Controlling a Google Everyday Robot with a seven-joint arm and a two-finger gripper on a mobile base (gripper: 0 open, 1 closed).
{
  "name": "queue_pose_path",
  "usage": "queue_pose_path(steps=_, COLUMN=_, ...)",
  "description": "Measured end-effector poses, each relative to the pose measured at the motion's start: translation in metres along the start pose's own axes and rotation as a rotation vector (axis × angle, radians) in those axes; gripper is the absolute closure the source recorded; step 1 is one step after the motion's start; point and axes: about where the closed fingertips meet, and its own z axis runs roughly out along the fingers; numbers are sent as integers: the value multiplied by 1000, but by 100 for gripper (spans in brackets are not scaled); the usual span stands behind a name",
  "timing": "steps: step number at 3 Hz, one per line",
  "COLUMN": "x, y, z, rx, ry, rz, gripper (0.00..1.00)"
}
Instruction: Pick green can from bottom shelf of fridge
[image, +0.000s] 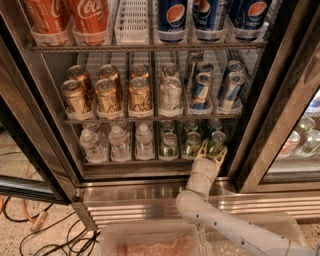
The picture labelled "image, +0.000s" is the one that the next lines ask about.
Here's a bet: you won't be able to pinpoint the empty white plastic can tray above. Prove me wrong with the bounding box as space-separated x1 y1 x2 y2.
114 0 149 45

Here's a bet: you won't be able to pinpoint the orange extension cord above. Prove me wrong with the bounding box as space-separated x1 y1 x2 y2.
0 143 48 233

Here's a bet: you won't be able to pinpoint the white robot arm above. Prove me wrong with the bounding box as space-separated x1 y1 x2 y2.
175 139 320 256

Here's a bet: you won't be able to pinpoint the right red Coca-Cola can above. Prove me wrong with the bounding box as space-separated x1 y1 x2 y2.
68 0 109 45

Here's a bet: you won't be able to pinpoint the middle blue Pepsi can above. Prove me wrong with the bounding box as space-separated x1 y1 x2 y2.
193 0 230 42

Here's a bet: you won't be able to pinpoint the back silver can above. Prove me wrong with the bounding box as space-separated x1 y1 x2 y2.
161 63 180 79

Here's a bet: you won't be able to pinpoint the gold can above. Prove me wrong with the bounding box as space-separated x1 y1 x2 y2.
99 64 123 98
67 65 94 100
95 78 121 114
129 77 152 112
130 64 150 79
61 79 90 114

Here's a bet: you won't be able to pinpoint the back middle green can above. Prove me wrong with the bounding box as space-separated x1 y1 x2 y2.
183 120 198 134

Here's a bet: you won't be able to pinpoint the front right Red Bull can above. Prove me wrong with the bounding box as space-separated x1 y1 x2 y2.
218 72 247 110

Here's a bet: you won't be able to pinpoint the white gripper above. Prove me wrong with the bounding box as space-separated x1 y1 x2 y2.
186 139 228 198

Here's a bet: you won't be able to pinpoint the clear water bottle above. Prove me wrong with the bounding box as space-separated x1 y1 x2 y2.
135 123 154 160
108 125 130 161
80 129 107 164

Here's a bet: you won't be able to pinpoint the red can behind glass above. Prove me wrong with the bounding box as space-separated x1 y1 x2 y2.
278 131 300 158

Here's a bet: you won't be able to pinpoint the front left Red Bull can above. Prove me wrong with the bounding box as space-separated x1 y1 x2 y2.
191 73 213 110

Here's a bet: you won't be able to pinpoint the black floor cables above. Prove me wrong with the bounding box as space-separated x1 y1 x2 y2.
2 196 101 256

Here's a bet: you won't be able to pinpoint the right blue Pepsi can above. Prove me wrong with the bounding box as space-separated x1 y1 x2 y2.
229 0 272 41

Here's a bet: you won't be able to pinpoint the open glass fridge door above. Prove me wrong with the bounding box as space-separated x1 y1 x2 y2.
0 0 81 204

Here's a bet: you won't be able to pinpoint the blue pepsi can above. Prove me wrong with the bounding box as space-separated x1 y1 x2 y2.
193 0 230 42
229 0 272 41
157 0 188 43

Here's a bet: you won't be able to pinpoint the front middle green can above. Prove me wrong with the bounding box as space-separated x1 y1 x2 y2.
183 132 202 158

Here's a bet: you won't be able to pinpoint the green can behind glass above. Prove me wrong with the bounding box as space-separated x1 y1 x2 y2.
295 129 320 157

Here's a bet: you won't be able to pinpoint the wire fridge shelf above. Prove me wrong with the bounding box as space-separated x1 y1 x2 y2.
63 114 241 124
30 42 267 53

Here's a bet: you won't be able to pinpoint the back right Red Bull can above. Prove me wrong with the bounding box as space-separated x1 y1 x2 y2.
224 60 245 77

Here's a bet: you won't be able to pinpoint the back right green can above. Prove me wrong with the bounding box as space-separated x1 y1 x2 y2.
204 118 222 137

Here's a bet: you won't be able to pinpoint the clear plastic bin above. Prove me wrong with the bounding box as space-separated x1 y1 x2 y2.
99 220 204 256
204 213 310 256

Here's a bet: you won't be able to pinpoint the back left green can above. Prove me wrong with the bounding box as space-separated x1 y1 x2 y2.
160 120 176 134

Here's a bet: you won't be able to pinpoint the top wire fridge shelf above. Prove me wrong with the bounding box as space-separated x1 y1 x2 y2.
30 42 267 53

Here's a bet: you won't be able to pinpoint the left blue Pepsi can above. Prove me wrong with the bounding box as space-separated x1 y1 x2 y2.
157 0 188 43

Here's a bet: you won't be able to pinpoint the left clear water bottle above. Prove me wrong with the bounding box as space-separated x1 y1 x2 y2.
80 129 107 164

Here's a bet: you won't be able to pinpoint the middle wire fridge shelf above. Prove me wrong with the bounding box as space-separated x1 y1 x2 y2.
63 114 241 124

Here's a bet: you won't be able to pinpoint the middle clear water bottle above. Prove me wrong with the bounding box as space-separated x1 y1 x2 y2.
108 125 130 161

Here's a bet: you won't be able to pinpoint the right glass fridge door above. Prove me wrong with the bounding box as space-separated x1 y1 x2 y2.
237 9 320 193

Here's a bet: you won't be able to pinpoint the red bull can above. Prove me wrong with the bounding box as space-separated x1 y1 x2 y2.
224 60 245 77
218 72 247 110
191 73 213 110
196 61 214 75

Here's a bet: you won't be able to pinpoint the front left gold can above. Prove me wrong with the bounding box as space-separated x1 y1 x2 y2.
61 79 90 114

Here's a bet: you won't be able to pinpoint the back left Red Bull can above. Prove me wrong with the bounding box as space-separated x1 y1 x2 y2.
196 61 214 75

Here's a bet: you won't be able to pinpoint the right clear water bottle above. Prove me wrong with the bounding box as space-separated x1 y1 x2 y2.
135 123 154 160

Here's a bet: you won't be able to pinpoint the right clear plastic bin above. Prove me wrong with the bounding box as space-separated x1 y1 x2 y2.
204 213 310 256

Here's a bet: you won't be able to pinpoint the left clear plastic bin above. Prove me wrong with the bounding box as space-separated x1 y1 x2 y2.
99 220 204 256

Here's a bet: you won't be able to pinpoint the stainless steel fridge base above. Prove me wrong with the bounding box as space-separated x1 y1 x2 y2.
72 178 320 231

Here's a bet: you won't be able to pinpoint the front right green can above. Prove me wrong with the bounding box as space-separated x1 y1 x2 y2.
207 131 227 159

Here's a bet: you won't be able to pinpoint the front silver white can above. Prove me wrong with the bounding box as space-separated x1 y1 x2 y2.
160 77 182 111

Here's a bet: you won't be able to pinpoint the back left gold can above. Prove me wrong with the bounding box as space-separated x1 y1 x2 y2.
67 65 94 100

